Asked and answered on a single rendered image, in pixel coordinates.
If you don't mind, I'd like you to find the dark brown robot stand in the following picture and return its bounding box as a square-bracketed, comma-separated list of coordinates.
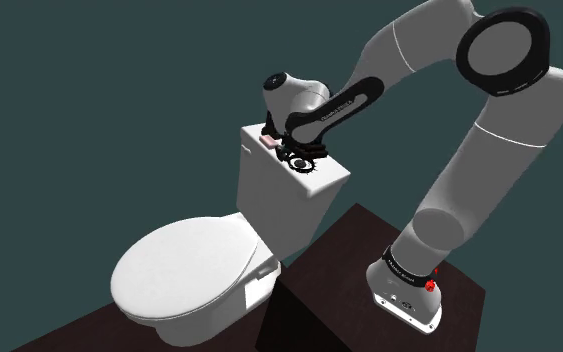
[253, 202, 487, 352]

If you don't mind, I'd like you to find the black toothed round object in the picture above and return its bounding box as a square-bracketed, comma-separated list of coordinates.
[287, 153, 319, 177]

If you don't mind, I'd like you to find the white toilet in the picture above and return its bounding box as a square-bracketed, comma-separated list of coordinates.
[109, 122, 352, 349]

